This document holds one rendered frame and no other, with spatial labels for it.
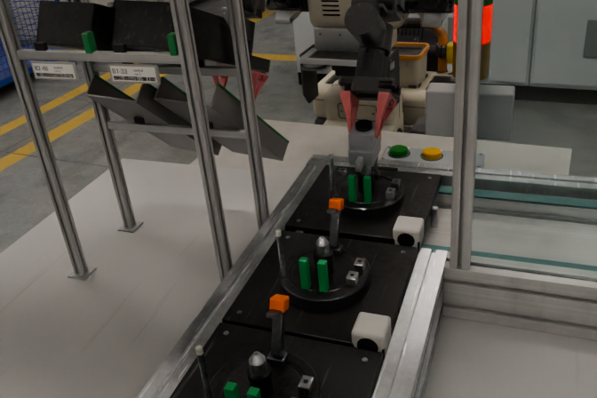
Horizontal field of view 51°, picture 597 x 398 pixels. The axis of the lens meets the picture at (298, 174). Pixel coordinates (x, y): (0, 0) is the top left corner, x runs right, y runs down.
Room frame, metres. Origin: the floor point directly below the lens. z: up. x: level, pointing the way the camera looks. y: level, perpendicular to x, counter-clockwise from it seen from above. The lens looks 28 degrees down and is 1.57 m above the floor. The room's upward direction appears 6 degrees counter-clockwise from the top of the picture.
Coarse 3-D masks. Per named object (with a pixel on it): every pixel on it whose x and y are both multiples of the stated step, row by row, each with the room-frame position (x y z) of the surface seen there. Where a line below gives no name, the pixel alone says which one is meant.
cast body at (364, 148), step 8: (360, 120) 1.02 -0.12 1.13; (368, 120) 1.01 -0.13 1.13; (352, 128) 1.01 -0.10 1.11; (360, 128) 0.99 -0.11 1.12; (368, 128) 0.99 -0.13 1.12; (352, 136) 0.99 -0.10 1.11; (360, 136) 0.98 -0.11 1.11; (368, 136) 0.98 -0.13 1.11; (352, 144) 0.99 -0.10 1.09; (360, 144) 0.98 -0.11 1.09; (368, 144) 0.98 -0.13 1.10; (376, 144) 1.00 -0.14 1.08; (352, 152) 0.98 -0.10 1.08; (360, 152) 0.98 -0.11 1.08; (368, 152) 0.97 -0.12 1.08; (376, 152) 0.99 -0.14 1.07; (352, 160) 0.99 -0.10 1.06; (360, 160) 0.97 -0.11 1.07; (368, 160) 0.97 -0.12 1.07; (360, 168) 0.96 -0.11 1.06
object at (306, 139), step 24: (264, 120) 1.70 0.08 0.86; (288, 144) 1.52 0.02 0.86; (312, 144) 1.51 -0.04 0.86; (336, 144) 1.49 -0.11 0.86; (384, 144) 1.46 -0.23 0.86; (408, 144) 1.45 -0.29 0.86; (432, 144) 1.44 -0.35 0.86; (240, 168) 1.41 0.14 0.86; (264, 168) 1.39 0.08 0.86; (288, 168) 1.38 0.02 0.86
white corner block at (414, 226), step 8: (400, 216) 0.90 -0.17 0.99; (400, 224) 0.88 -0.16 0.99; (408, 224) 0.88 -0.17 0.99; (416, 224) 0.87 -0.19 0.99; (400, 232) 0.86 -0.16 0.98; (408, 232) 0.86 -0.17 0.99; (416, 232) 0.85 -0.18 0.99; (400, 240) 0.86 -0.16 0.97; (408, 240) 0.86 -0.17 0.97; (416, 240) 0.85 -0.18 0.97
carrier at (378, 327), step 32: (288, 256) 0.85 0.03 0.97; (320, 256) 0.76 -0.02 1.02; (352, 256) 0.80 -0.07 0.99; (384, 256) 0.82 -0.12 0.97; (416, 256) 0.82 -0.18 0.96; (256, 288) 0.77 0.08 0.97; (288, 288) 0.74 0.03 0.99; (320, 288) 0.72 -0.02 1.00; (352, 288) 0.72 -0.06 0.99; (384, 288) 0.74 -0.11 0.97; (224, 320) 0.71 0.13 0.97; (256, 320) 0.70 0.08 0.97; (288, 320) 0.69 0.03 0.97; (320, 320) 0.69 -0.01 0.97; (352, 320) 0.68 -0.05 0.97; (384, 320) 0.65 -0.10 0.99; (384, 352) 0.62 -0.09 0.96
